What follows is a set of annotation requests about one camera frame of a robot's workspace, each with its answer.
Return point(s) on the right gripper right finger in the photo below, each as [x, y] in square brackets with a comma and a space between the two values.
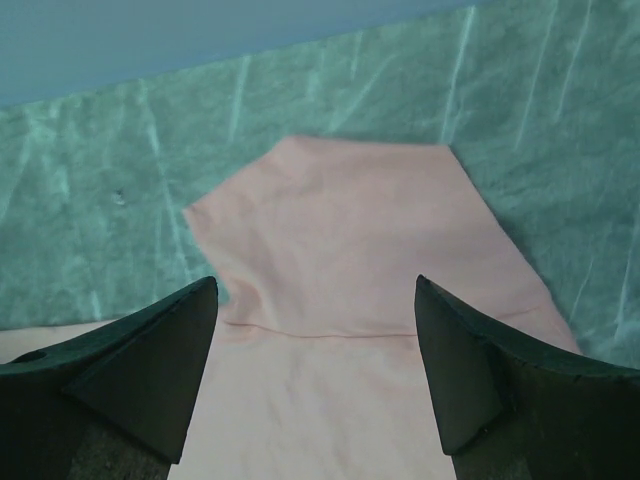
[509, 406]

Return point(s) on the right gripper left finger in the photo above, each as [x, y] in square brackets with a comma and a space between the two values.
[112, 403]

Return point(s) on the salmon pink t shirt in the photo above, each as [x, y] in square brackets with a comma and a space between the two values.
[314, 369]

